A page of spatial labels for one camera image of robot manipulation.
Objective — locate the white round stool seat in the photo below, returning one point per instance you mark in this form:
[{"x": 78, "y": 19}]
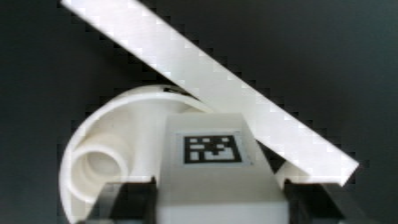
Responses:
[{"x": 115, "y": 147}]

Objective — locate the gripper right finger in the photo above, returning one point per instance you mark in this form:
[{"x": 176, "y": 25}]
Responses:
[{"x": 321, "y": 204}]

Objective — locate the white L-shaped fence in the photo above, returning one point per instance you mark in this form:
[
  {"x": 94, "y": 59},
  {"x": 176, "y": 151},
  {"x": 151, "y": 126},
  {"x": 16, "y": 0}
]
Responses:
[{"x": 122, "y": 19}]

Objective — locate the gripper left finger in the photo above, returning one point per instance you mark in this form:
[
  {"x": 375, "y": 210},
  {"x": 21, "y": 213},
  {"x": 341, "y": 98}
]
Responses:
[{"x": 124, "y": 205}]

